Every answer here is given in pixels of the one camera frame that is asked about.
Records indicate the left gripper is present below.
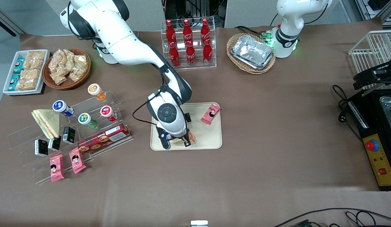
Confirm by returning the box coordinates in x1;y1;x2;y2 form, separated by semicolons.
353;54;391;83

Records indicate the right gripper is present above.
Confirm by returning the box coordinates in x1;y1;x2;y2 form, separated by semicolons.
155;121;192;148

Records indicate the sandwich orange filling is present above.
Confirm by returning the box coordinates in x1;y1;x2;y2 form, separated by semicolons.
169;131;198;148

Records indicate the beige serving tray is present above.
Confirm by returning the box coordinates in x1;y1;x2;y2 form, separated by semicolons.
150;102;223;151

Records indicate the aluminium foil tray stack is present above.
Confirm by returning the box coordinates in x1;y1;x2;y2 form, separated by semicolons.
231;35;275;70

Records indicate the wrapped sandwich green filling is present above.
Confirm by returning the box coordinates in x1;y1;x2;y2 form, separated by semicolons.
31;109;61;140

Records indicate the grey metal lever bar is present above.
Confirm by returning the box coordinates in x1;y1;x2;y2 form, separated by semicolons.
361;84;385;96

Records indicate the pink snack packet with girl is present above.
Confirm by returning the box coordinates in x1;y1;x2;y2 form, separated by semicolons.
200;104;222;125
68;147;87;174
49;154;65;183

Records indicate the steel food container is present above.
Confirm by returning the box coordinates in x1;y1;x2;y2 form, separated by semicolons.
379;96;391;133

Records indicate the clear acrylic bottle rack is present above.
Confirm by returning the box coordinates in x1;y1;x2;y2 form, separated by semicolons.
161;19;217;71

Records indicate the red cookie box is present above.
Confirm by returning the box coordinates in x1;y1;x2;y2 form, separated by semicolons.
77;123;132;154

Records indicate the red cap drink bottle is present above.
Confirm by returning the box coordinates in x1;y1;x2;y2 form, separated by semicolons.
100;105;118;123

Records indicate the red cola bottle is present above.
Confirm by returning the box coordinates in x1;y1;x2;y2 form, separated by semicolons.
200;18;211;41
203;39;213;65
182;19;193;43
186;40;196;67
169;41;181;67
165;20;177;43

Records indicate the clear acrylic tiered stand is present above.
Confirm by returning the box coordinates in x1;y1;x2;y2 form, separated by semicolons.
8;91;134;185

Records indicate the black sealing machine yellow panel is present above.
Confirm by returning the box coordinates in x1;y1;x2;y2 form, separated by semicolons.
347;88;391;192

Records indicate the light woven wicker basket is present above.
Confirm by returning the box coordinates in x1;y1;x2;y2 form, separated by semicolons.
227;33;276;75

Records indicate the green cap drink bottle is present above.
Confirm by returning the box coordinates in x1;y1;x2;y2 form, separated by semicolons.
78;113;98;129

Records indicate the orange cap drink bottle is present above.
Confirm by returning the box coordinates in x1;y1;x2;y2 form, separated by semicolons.
88;83;107;101

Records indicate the clear bag of crackers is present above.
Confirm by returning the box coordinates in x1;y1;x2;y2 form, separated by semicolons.
50;71;68;85
72;55;89;69
68;65;86;83
48;51;66;69

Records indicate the dark brown wicker basket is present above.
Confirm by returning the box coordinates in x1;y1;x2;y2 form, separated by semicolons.
42;48;91;90

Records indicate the blue cap drink bottle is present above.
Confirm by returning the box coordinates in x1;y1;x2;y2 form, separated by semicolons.
52;100;74;117

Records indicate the black equipment rack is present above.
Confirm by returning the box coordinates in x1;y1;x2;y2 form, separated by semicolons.
164;0;226;29

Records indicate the clear rice cracker pack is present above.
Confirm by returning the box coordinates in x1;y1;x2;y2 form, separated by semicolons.
20;69;41;80
24;50;46;70
15;79;39;91

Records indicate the white rectangular plastic bin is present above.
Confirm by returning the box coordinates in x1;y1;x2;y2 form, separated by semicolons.
3;49;50;96

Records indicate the teal snack packet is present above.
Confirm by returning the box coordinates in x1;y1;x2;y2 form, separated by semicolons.
8;75;21;92
13;58;25;74

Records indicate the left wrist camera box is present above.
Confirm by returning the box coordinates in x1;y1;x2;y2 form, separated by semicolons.
353;81;391;91

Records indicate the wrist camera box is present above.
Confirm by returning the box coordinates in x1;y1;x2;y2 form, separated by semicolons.
353;81;391;91
160;132;172;150

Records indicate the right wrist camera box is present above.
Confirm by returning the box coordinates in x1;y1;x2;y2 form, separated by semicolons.
160;132;172;150

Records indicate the silver machine handle bar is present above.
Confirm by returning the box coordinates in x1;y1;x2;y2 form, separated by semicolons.
348;101;369;129

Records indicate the white wire rack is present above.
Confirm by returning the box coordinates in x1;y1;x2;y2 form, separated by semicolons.
348;30;391;90

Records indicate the black power cable with plug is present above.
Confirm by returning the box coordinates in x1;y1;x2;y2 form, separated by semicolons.
332;84;363;141

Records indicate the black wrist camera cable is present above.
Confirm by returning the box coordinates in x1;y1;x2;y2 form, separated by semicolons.
132;90;166;126

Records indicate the black arm base cable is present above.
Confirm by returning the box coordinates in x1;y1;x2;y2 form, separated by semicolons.
235;26;270;40

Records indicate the long black cable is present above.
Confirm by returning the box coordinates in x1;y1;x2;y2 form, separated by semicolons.
273;207;391;227

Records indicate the coiled black cable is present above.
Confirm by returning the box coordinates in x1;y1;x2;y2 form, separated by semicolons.
345;211;383;227

